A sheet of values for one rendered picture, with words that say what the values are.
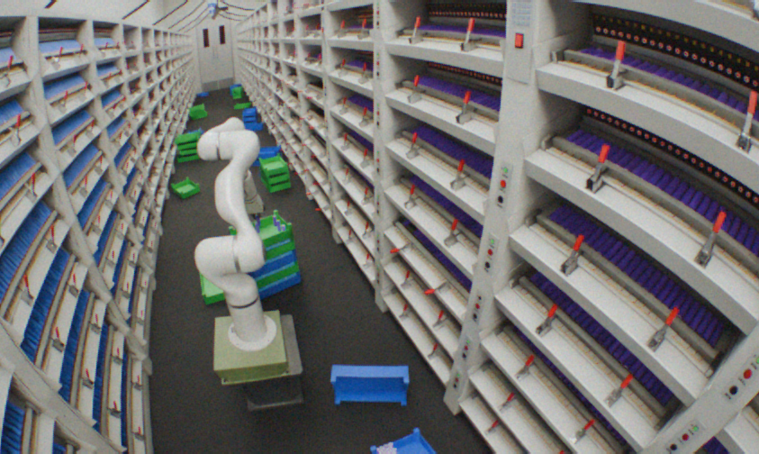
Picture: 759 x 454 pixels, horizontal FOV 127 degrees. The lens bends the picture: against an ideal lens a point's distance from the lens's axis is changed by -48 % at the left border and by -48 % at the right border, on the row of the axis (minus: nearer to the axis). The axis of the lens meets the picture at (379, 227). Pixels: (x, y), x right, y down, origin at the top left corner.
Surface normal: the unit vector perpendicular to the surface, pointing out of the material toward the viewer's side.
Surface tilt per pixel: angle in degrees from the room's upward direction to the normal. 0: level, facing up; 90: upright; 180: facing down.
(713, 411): 90
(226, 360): 3
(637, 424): 21
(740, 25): 110
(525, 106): 90
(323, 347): 0
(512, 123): 90
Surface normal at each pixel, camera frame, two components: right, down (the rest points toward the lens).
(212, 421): 0.00, -0.84
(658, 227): -0.32, -0.71
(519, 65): -0.91, 0.22
